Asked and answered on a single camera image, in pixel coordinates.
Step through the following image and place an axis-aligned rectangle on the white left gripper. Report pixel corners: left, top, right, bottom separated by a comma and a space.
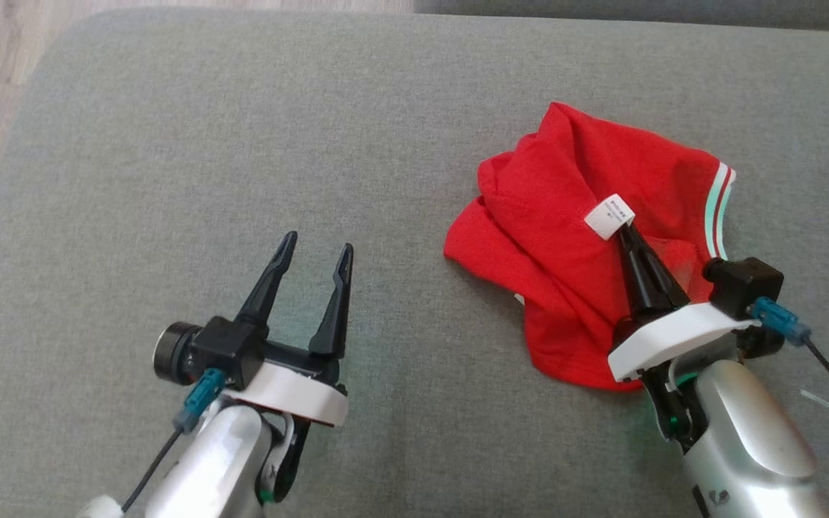
231, 232, 355, 504

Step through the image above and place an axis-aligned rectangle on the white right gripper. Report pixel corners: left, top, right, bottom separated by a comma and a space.
607, 224, 762, 450

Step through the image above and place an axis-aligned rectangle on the red basketball jersey number 23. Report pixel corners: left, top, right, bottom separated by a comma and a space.
443, 102, 738, 394

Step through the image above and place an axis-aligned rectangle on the grey fabric sofa seat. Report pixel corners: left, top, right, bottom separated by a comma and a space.
0, 7, 829, 518

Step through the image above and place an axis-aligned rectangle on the grey sofa cushion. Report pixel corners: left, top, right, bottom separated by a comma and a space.
413, 0, 829, 33

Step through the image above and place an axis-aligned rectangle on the black left cable teal plug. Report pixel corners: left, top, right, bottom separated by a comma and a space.
121, 368, 230, 513

